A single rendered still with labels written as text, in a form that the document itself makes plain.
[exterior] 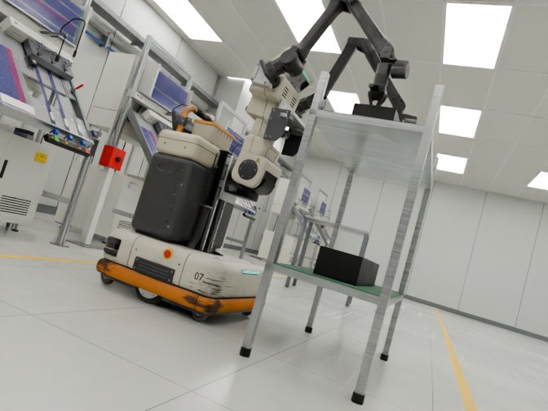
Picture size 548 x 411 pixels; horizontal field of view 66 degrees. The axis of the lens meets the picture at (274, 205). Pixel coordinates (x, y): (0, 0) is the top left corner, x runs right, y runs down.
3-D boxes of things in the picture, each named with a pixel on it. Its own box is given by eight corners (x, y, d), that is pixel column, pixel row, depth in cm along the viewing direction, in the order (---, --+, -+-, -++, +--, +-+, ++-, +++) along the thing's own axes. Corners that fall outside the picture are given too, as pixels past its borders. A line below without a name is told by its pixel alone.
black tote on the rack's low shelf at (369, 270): (341, 276, 218) (346, 255, 219) (373, 286, 212) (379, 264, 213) (312, 272, 166) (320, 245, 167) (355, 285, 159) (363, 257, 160)
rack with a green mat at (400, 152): (387, 360, 219) (439, 159, 228) (361, 406, 135) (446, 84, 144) (305, 330, 237) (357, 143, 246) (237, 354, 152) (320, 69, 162)
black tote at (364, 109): (369, 165, 225) (374, 146, 226) (401, 172, 218) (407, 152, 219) (346, 128, 173) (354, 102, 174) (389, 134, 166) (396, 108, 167)
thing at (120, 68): (129, 241, 440) (178, 87, 455) (77, 234, 376) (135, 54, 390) (81, 226, 466) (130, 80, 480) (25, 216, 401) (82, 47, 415)
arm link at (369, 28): (348, 12, 199) (342, -6, 190) (360, 6, 198) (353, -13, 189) (387, 72, 177) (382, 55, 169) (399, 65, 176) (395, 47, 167)
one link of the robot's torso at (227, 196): (209, 196, 214) (224, 150, 216) (235, 206, 240) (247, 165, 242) (256, 208, 204) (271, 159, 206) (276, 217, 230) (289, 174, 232)
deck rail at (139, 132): (155, 176, 361) (161, 172, 359) (153, 175, 359) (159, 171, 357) (127, 112, 384) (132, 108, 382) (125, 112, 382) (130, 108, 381)
